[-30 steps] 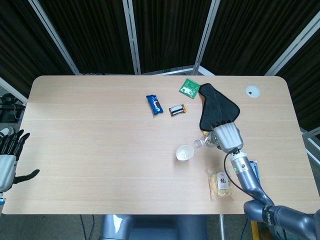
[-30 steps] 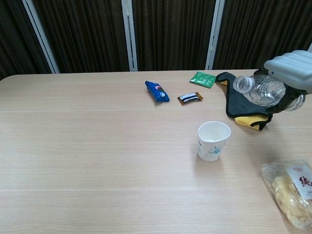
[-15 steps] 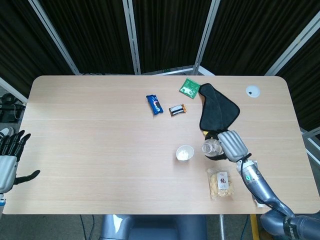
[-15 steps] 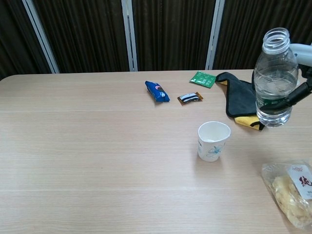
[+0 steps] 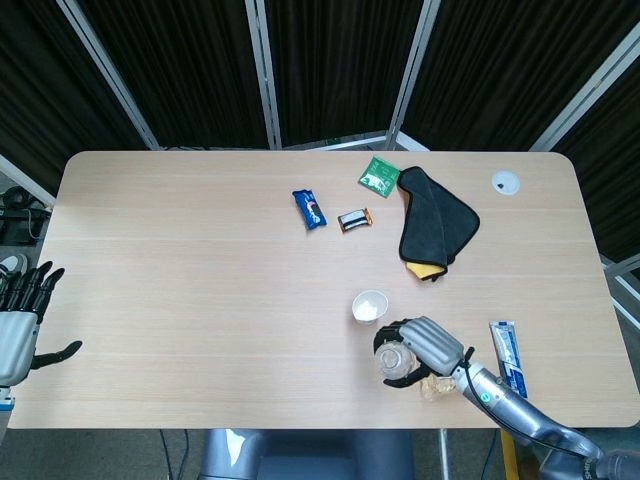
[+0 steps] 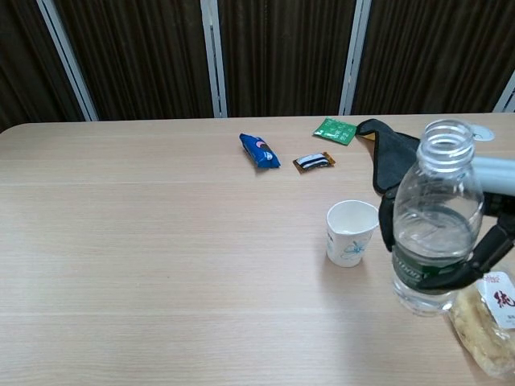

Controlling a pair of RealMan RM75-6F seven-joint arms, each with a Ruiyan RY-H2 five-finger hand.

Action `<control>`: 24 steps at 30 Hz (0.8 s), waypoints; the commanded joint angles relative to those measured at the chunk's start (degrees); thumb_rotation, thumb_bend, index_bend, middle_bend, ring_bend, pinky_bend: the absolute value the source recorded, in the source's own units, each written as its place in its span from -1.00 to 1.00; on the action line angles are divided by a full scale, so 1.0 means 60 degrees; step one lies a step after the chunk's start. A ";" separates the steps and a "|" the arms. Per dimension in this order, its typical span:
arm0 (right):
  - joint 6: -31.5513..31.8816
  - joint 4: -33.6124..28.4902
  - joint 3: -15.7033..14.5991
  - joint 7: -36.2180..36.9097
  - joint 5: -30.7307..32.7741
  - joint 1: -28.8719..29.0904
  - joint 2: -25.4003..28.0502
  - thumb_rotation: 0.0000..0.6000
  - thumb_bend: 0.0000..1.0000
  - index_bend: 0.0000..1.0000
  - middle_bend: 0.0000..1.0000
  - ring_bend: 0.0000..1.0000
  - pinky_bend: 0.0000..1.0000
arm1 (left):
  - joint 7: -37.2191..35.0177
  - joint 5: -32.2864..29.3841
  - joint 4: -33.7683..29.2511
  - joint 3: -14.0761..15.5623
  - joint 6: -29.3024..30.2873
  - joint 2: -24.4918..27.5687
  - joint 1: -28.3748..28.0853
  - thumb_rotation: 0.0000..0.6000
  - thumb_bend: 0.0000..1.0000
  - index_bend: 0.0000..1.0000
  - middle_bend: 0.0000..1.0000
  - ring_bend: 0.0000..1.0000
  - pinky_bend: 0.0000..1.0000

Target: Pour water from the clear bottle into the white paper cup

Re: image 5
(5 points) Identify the black floor cable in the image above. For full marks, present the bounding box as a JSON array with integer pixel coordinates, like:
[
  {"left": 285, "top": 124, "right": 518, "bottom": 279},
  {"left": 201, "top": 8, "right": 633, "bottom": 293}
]
[{"left": 158, "top": 428, "right": 175, "bottom": 480}]

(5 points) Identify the transparent plastic bottle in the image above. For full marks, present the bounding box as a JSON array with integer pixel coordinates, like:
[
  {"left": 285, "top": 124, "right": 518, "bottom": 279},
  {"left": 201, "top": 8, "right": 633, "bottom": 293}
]
[{"left": 373, "top": 341, "right": 417, "bottom": 380}]

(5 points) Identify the grey blue robot torso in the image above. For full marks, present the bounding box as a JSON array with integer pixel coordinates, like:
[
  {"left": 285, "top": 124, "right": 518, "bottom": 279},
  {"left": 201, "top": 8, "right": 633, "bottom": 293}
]
[{"left": 198, "top": 428, "right": 416, "bottom": 480}]

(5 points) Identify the green sachet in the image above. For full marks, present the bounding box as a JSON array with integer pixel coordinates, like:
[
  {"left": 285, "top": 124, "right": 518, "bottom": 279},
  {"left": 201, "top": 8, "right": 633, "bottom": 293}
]
[{"left": 357, "top": 155, "right": 401, "bottom": 199}]

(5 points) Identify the black fabric screen panel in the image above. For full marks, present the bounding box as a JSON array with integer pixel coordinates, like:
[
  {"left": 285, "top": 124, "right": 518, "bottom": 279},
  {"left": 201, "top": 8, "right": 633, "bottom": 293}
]
[
  {"left": 249, "top": 0, "right": 436, "bottom": 150},
  {"left": 394, "top": 0, "right": 640, "bottom": 151},
  {"left": 544, "top": 44, "right": 640, "bottom": 266},
  {"left": 0, "top": 0, "right": 156, "bottom": 201},
  {"left": 74, "top": 0, "right": 279, "bottom": 150}
]

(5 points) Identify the clear bag of chips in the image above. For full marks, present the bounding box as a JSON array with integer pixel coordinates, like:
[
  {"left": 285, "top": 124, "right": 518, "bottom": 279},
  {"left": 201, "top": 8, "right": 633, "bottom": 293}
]
[{"left": 418, "top": 374, "right": 459, "bottom": 402}]

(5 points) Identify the orange black snack wrapper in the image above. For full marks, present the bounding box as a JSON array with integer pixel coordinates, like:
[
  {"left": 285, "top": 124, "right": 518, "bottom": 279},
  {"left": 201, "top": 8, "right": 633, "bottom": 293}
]
[{"left": 337, "top": 207, "right": 375, "bottom": 235}]

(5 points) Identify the white shoe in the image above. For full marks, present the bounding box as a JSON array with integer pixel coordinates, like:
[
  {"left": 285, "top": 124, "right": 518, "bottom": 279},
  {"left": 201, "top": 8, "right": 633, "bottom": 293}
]
[{"left": 0, "top": 253, "right": 30, "bottom": 275}]

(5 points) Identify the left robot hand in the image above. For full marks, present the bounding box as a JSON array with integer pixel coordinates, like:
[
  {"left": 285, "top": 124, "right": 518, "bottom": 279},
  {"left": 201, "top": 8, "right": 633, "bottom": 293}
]
[{"left": 0, "top": 261, "right": 84, "bottom": 387}]

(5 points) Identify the white cable grommet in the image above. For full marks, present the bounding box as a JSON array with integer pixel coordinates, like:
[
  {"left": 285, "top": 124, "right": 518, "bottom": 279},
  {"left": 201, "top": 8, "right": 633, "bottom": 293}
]
[{"left": 490, "top": 170, "right": 521, "bottom": 196}]

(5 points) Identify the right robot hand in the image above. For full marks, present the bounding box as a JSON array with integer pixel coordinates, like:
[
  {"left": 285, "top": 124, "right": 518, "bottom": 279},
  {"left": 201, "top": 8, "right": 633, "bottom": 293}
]
[{"left": 372, "top": 315, "right": 475, "bottom": 389}]

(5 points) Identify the white table leg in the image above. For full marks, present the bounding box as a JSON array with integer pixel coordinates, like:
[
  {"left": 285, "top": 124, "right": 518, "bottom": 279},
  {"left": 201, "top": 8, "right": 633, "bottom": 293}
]
[{"left": 437, "top": 428, "right": 450, "bottom": 480}]

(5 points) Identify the black equipment with cables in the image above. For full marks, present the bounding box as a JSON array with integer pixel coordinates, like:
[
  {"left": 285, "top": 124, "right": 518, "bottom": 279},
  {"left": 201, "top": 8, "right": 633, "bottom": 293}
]
[{"left": 0, "top": 185, "right": 54, "bottom": 246}]

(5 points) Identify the blue cookie packet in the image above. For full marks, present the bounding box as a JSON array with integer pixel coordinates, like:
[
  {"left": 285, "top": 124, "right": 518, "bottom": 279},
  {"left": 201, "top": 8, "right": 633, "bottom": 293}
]
[{"left": 291, "top": 188, "right": 328, "bottom": 231}]

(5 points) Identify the white paper cup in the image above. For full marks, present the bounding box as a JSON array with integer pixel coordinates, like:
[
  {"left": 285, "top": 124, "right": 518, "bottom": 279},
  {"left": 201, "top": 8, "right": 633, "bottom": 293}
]
[{"left": 351, "top": 289, "right": 390, "bottom": 325}]

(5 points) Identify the white blue toothpaste tube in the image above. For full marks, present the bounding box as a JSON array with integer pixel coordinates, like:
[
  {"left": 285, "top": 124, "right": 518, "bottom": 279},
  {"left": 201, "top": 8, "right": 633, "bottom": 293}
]
[{"left": 488, "top": 320, "right": 530, "bottom": 400}]

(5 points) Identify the dark grey yellow cloth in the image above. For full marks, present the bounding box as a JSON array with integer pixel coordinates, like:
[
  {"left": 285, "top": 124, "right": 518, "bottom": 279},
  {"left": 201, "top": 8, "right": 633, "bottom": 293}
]
[{"left": 396, "top": 166, "right": 481, "bottom": 284}]

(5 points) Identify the yellow post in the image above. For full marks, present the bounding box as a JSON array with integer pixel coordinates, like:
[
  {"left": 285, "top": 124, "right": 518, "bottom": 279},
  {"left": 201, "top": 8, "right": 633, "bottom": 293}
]
[{"left": 499, "top": 429, "right": 519, "bottom": 480}]

